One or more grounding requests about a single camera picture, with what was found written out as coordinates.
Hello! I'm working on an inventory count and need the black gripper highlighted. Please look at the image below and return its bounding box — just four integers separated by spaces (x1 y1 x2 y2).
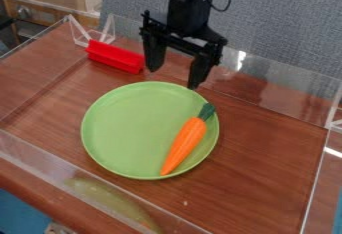
138 10 227 90

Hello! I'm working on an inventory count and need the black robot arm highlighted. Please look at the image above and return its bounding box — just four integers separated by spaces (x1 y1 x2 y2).
138 0 231 90

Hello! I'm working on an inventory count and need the green round plate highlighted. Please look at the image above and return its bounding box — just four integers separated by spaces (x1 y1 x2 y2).
80 81 219 180

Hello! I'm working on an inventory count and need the orange toy carrot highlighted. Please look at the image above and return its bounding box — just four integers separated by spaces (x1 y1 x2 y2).
160 103 215 176

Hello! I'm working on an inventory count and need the red plastic block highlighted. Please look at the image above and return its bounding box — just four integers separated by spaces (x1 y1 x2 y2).
85 40 144 74

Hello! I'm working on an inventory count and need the clear acrylic triangular bracket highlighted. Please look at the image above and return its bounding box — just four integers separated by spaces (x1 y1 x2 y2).
64 14 116 48

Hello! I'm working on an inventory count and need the clear acrylic enclosure wall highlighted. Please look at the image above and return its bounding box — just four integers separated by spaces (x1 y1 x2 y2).
0 22 342 234

